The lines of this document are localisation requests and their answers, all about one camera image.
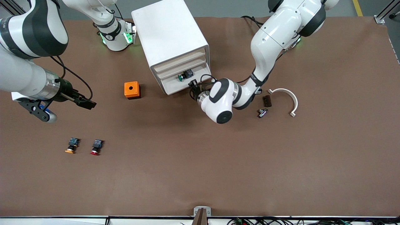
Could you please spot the silver metal connector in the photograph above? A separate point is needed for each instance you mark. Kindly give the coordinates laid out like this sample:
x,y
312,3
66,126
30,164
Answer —
x,y
263,112

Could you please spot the orange box with hole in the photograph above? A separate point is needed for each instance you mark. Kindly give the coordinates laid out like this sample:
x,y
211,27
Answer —
x,y
131,88

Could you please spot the grey arm base connector box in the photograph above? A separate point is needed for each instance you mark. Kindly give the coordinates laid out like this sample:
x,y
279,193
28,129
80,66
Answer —
x,y
130,32

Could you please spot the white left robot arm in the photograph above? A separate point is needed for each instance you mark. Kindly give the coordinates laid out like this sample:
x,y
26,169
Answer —
x,y
275,31

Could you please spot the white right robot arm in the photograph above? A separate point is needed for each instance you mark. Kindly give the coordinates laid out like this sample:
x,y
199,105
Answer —
x,y
18,78

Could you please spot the red push button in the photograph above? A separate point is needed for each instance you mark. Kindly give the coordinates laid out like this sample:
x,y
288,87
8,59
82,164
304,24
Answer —
x,y
97,146

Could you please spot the brown terminal block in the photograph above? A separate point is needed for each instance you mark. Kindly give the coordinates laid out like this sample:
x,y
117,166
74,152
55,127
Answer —
x,y
267,101

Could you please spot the green push button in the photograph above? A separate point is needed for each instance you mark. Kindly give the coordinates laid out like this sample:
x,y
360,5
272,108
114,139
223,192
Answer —
x,y
186,75

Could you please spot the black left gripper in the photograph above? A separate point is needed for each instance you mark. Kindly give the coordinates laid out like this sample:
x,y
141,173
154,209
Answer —
x,y
196,92

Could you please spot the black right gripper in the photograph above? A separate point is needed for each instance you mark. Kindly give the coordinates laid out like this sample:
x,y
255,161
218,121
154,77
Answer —
x,y
66,92

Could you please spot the grey metal mount bracket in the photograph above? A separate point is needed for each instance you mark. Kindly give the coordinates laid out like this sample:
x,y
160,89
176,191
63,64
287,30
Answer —
x,y
197,211

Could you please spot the white curved bracket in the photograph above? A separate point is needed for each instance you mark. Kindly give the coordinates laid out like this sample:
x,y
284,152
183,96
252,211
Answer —
x,y
292,97

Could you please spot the aluminium frame profile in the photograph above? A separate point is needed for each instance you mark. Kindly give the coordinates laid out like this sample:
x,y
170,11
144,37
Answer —
x,y
15,7
387,11

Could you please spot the yellow push button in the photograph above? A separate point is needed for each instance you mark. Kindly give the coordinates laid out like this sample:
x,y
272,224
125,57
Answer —
x,y
72,145

